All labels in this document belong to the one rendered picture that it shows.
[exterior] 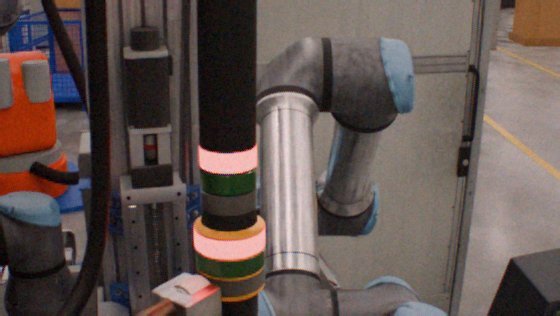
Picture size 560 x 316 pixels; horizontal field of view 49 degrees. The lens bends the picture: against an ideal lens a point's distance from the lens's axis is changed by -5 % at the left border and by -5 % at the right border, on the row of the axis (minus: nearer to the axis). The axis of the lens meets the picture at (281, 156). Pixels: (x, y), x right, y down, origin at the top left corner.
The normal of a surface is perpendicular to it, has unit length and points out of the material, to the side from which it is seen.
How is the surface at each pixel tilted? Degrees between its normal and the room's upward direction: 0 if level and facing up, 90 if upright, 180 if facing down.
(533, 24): 90
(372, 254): 90
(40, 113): 90
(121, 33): 90
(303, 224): 44
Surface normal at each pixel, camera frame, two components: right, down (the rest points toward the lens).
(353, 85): 0.03, 0.38
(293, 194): 0.11, -0.56
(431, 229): 0.32, 0.31
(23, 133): 0.51, 0.29
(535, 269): 0.10, -0.83
